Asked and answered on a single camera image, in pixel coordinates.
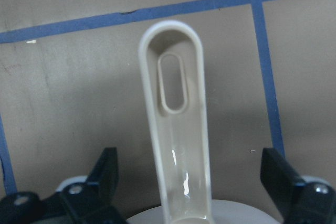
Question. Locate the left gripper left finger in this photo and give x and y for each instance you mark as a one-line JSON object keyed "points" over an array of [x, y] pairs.
{"points": [[78, 202]]}

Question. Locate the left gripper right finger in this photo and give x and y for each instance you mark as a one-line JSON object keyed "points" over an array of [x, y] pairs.
{"points": [[299, 199]]}

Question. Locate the beige plastic dustpan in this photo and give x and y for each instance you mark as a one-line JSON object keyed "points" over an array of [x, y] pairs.
{"points": [[179, 135]]}

